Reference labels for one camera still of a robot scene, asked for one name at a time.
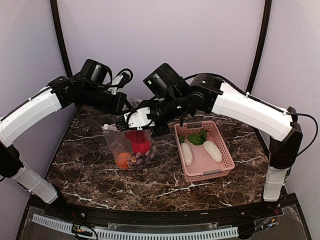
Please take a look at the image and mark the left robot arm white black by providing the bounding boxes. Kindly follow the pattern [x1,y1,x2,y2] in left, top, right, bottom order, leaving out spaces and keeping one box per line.
[0,59,134,218]

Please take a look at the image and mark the clear zip top bag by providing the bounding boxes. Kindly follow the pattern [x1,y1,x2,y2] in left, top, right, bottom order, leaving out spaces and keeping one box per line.
[101,124,158,171]

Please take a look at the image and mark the left black frame post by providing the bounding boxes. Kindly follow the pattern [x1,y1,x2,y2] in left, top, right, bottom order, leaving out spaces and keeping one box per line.
[49,0,73,77]

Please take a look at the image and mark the orange tangerine toy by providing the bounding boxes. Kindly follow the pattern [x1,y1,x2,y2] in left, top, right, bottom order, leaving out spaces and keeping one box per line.
[115,152,131,169]

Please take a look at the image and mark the white bun toy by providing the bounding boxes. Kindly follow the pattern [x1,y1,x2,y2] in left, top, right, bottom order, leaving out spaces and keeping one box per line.
[180,143,194,167]
[203,140,223,163]

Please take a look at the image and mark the pink plastic basket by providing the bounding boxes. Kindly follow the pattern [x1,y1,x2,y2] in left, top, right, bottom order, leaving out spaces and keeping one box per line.
[174,120,235,183]

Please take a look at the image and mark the green leaf toy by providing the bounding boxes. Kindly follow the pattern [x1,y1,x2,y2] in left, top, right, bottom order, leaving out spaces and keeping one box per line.
[178,129,208,146]

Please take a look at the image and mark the black frame post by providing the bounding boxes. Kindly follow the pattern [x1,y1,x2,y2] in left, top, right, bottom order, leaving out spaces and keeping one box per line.
[49,0,73,77]
[246,0,272,93]

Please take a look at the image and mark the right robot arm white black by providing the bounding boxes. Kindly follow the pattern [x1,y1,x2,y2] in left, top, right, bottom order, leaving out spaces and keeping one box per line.
[143,63,303,217]

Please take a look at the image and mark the dark red onion toy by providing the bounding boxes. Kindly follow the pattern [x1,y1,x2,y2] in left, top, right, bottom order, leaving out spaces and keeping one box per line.
[127,152,154,170]

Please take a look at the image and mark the black front rail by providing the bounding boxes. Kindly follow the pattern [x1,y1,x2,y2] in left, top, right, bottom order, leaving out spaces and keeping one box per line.
[24,192,301,233]

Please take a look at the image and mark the white slotted cable duct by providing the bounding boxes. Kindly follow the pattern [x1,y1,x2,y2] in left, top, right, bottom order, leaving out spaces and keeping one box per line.
[31,214,239,240]

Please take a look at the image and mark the right black frame post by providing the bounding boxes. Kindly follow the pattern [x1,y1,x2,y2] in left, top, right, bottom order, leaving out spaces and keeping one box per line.
[246,0,272,93]

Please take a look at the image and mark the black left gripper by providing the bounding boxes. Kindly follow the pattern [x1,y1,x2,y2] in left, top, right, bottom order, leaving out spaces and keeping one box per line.
[82,84,132,115]

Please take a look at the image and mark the red apple toy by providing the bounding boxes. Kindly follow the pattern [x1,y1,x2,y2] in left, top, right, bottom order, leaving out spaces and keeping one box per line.
[131,140,151,155]
[124,130,148,143]

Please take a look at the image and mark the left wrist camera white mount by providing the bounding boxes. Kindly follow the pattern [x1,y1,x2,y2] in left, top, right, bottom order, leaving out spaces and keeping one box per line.
[108,72,131,95]

